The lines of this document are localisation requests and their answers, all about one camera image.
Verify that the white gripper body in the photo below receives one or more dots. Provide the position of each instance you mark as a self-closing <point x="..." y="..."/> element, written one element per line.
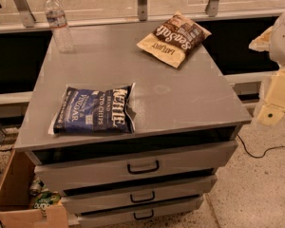
<point x="283" y="42"/>

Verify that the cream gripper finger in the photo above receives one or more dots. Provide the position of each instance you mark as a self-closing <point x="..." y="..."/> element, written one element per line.
<point x="262" y="42"/>
<point x="270" y="115"/>

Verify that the brown sea salt chip bag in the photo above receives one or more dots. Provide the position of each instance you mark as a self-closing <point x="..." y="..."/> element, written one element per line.
<point x="172" y="41"/>

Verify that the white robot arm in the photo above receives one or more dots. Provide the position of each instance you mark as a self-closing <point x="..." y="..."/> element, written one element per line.
<point x="273" y="41"/>

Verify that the blue kettle chip bag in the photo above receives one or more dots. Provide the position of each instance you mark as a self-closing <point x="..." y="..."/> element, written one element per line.
<point x="89" y="111"/>

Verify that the clear plastic water bottle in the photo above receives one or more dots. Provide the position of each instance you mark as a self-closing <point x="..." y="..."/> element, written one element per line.
<point x="57" y="20"/>

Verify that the green snack bag in box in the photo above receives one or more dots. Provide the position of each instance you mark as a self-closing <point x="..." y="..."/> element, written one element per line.
<point x="45" y="199"/>

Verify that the bottom grey drawer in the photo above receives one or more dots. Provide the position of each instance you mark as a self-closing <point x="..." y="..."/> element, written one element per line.
<point x="141" y="212"/>

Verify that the grey drawer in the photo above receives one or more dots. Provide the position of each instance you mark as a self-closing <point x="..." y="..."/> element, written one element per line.
<point x="131" y="167"/>
<point x="142" y="194"/>
<point x="141" y="212"/>

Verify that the middle grey drawer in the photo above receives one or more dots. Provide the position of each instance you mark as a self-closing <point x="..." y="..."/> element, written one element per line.
<point x="142" y="194"/>

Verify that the top grey drawer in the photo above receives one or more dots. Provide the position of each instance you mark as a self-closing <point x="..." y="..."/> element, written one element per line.
<point x="131" y="167"/>

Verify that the drink can in box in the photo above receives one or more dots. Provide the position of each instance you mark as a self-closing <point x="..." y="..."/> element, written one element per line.
<point x="35" y="187"/>

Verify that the cardboard box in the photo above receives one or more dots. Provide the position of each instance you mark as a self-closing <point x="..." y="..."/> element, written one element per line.
<point x="15" y="200"/>

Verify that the right metal railing post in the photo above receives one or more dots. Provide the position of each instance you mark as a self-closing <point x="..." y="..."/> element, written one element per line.
<point x="212" y="8"/>

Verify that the metal railing post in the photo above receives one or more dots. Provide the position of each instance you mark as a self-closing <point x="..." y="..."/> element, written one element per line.
<point x="27" y="18"/>
<point x="142" y="10"/>
<point x="212" y="8"/>

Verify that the middle metal railing post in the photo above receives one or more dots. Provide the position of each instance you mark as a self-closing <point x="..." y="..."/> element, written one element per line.
<point x="142" y="10"/>

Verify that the left metal railing post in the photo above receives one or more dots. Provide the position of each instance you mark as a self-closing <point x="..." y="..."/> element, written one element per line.
<point x="27" y="18"/>

